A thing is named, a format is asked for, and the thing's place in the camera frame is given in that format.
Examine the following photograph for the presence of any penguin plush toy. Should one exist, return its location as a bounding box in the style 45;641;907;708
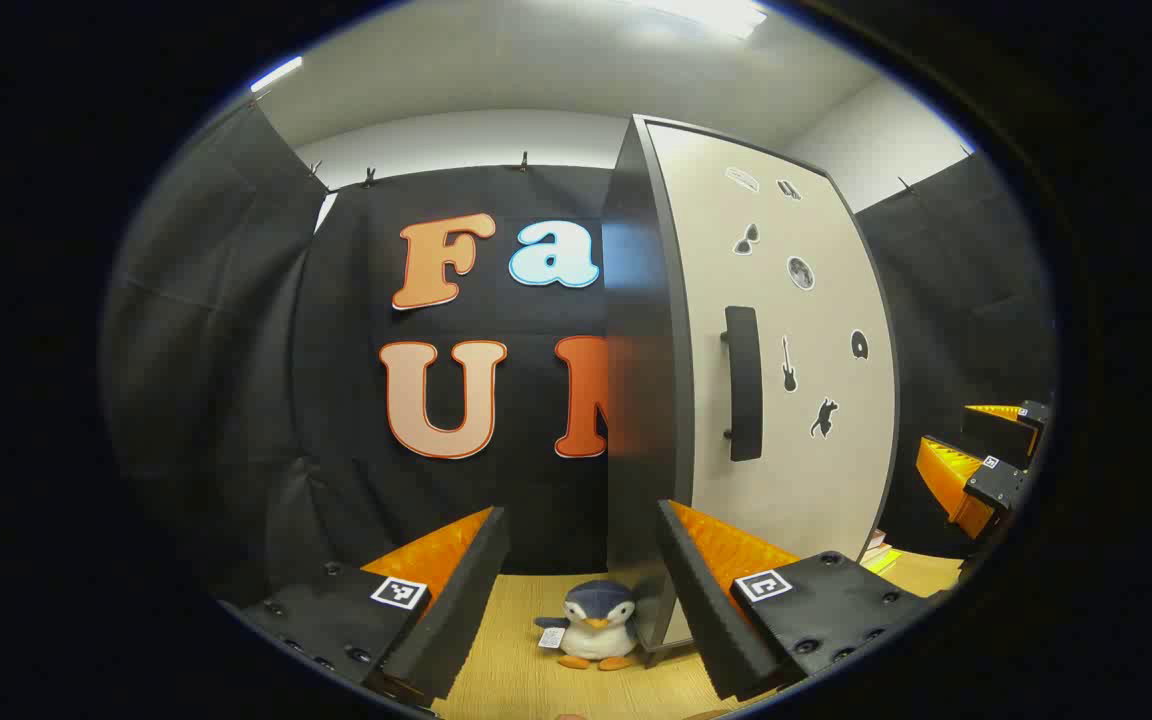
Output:
534;578;640;671

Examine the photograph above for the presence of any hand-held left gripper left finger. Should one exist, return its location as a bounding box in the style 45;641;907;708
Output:
219;505;512;706

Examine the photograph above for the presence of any grey cabinet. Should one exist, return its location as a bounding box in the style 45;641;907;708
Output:
601;113;902;666

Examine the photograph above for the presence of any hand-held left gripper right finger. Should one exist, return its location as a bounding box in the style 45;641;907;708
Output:
654;498;952;703

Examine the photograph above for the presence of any ceiling light panel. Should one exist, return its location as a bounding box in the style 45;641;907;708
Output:
250;56;304;93
636;0;769;39

